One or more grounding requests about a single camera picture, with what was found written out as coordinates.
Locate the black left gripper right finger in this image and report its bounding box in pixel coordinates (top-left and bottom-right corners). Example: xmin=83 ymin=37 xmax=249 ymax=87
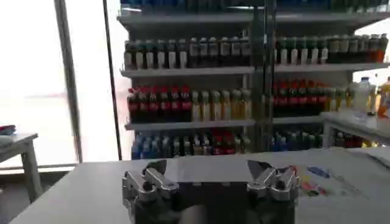
xmin=246 ymin=159 xmax=301 ymax=203

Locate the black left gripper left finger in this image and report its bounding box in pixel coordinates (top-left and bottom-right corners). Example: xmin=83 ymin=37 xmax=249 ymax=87
xmin=121 ymin=159 xmax=179 ymax=211

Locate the white shirt with colourful print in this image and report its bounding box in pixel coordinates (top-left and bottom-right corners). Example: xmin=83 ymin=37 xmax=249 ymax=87
xmin=166 ymin=147 xmax=390 ymax=214

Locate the shelf rack with bottles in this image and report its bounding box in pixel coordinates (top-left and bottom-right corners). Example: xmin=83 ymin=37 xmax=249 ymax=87
xmin=117 ymin=0 xmax=390 ymax=161

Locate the white side table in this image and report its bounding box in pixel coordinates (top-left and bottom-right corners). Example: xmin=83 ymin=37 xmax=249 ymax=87
xmin=321 ymin=110 xmax=390 ymax=149

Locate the thin dark pole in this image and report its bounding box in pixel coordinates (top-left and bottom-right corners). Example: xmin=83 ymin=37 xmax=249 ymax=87
xmin=102 ymin=0 xmax=123 ymax=161

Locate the clear plastic bottle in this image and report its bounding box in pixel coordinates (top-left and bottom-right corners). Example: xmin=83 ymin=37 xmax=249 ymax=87
xmin=354 ymin=77 xmax=377 ymax=113

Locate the small grey table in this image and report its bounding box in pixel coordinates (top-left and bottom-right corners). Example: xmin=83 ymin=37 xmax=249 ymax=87
xmin=0 ymin=132 xmax=44 ymax=203

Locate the orange drink bottle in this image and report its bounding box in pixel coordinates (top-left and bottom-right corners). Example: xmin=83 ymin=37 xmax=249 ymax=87
xmin=377 ymin=77 xmax=390 ymax=119

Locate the red and blue cloth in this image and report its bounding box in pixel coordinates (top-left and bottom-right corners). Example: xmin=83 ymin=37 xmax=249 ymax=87
xmin=0 ymin=124 xmax=17 ymax=136

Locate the grey window frame post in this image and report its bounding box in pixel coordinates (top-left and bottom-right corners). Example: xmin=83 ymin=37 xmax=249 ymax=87
xmin=54 ymin=0 xmax=83 ymax=164

